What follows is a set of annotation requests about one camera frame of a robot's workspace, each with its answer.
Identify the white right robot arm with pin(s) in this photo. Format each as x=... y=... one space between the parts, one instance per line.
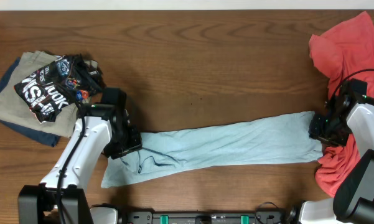
x=351 y=114

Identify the black printed folded jersey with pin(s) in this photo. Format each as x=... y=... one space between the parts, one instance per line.
x=63 y=82

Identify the beige folded shirt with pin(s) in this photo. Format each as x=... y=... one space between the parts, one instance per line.
x=15 y=110

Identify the red t-shirt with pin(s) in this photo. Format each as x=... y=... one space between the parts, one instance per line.
x=346 y=48

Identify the light blue t-shirt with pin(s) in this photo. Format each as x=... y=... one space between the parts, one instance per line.
x=280 y=139

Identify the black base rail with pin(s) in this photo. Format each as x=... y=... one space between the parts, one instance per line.
x=266 y=213

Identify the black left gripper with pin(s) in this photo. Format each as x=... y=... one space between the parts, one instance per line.
x=135 y=143

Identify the navy blue folded shirt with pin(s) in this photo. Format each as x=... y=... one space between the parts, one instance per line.
x=38 y=136

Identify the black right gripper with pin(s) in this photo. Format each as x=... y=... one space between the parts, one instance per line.
x=315 y=132

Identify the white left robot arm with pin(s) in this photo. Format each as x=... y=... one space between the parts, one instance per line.
x=102 y=128

